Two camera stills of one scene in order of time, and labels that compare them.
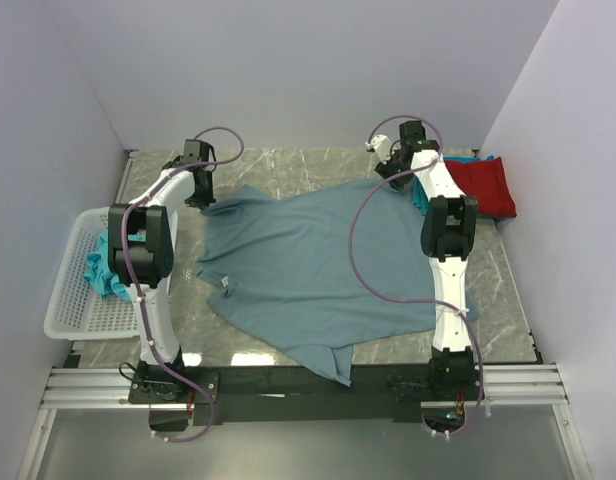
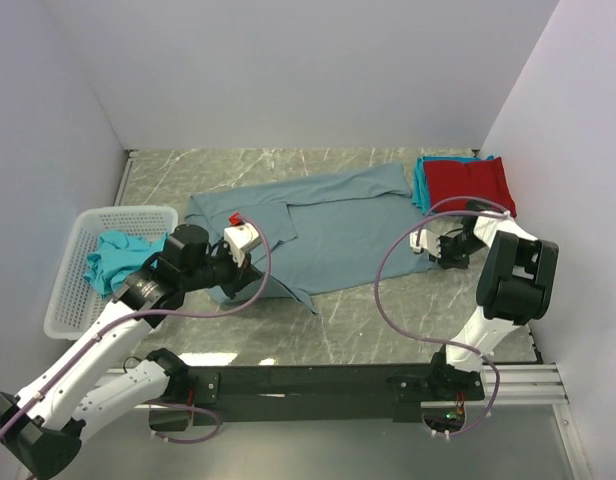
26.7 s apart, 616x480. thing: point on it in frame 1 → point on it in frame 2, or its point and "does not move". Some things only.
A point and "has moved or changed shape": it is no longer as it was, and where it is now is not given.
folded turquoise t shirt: (419, 197) does not move
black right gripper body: (391, 168) → (455, 251)
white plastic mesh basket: (77, 310) does not move
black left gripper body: (205, 195) → (220, 269)
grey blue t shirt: (322, 269) has moved or changed shape
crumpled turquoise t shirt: (100, 270) does not move
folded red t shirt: (486, 181) does not move
